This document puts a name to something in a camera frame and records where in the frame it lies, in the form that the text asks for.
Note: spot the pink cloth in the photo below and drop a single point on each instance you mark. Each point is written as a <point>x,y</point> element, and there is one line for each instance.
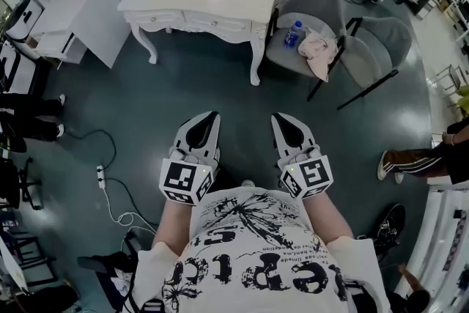
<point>318,51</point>

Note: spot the green leafy plant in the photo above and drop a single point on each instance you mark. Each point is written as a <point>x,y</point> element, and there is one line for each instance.
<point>461,100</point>

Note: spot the person's white printed shirt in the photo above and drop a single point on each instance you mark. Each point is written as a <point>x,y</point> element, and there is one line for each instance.
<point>256,253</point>

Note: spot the cream dressing table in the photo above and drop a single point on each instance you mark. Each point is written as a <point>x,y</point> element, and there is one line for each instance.
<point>205,1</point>

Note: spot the metal frame chair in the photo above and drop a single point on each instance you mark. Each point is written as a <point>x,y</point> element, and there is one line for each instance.
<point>447,78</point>

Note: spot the white power strip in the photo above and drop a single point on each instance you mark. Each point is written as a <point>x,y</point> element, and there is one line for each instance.
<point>100,176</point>

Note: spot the person's right forearm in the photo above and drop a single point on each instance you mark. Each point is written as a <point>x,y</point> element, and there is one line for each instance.
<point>328,220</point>

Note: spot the person's left forearm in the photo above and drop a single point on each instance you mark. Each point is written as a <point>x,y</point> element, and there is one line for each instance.
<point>172,227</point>

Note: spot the white round appliance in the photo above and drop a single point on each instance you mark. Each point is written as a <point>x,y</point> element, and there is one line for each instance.
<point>22,19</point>

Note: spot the black sneaker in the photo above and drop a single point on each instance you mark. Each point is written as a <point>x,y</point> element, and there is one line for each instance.
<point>392,221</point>

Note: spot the black office chair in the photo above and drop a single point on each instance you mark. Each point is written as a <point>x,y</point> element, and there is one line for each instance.
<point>14,179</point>

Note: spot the grey chair with black legs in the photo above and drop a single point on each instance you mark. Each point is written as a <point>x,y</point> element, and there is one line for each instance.
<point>308,0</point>
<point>381,40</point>

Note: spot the blue plastic water bottle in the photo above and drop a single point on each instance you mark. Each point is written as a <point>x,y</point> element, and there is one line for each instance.
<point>291,36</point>

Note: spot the white counter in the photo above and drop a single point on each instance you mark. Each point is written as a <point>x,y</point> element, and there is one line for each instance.
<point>439,242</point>

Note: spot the white shelf unit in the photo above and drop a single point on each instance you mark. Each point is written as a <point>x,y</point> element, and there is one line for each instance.
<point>55,22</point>

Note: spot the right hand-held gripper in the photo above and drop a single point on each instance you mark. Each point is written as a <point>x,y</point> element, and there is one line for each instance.
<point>309,176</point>

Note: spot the person's white shoe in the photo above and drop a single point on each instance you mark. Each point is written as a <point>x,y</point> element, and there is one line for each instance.
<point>248,183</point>

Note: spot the black bag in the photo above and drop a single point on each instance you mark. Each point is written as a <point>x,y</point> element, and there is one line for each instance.
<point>108,271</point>

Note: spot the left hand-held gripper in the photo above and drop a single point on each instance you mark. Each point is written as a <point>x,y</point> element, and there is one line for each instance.
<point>185,177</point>

